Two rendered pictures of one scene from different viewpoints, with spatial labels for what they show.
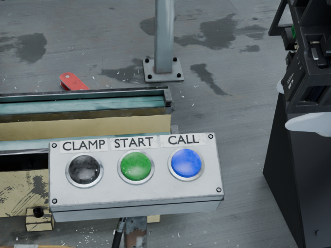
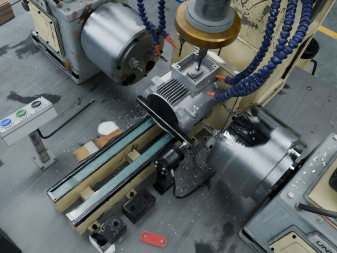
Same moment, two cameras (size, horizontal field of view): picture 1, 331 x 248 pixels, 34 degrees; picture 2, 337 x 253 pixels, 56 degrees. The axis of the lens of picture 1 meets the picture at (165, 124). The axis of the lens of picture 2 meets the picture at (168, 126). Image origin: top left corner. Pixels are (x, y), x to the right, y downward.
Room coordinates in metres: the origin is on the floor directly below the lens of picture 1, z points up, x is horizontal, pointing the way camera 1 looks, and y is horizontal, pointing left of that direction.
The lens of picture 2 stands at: (1.02, -0.03, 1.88)
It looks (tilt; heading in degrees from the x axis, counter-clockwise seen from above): 56 degrees down; 133
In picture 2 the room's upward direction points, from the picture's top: 11 degrees clockwise
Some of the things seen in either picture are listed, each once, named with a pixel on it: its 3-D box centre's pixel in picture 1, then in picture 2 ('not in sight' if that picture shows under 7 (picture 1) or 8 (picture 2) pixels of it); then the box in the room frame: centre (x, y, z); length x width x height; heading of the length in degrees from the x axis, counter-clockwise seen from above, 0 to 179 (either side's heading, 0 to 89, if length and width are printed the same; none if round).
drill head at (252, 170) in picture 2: not in sight; (261, 157); (0.90, 0.55, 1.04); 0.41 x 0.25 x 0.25; 8
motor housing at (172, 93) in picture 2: not in sight; (182, 98); (0.57, 0.50, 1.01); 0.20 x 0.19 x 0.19; 98
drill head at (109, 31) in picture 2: not in sight; (114, 37); (0.22, 0.45, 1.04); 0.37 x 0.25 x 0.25; 8
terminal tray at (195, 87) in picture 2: not in sight; (194, 74); (0.56, 0.54, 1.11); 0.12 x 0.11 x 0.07; 98
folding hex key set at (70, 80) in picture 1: (74, 87); (153, 239); (0.86, 0.18, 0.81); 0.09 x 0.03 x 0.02; 38
